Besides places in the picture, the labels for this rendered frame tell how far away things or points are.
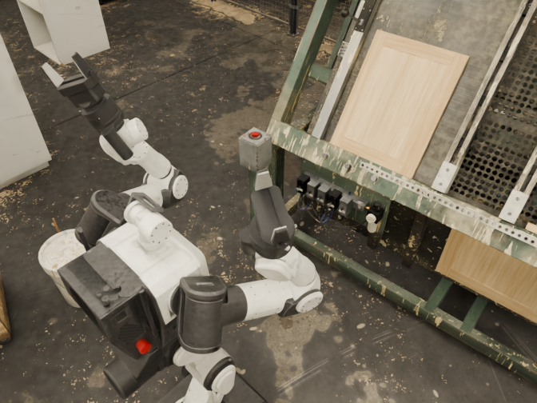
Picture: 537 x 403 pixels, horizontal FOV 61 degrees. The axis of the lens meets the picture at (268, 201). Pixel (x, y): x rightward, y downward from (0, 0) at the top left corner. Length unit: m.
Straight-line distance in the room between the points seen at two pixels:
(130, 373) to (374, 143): 1.45
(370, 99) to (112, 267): 1.50
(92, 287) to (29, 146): 2.69
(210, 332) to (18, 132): 2.83
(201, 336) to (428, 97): 1.52
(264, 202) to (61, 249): 1.99
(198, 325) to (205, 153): 2.75
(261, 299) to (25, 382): 1.82
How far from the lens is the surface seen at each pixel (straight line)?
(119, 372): 1.45
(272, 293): 1.16
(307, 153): 2.32
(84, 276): 1.18
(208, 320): 1.06
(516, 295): 2.60
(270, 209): 0.83
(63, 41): 5.32
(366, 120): 2.26
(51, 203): 3.59
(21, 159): 3.80
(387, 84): 2.26
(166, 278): 1.12
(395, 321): 2.73
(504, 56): 2.14
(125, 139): 1.33
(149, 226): 1.09
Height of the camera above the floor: 2.24
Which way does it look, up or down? 43 degrees down
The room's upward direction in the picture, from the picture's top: straight up
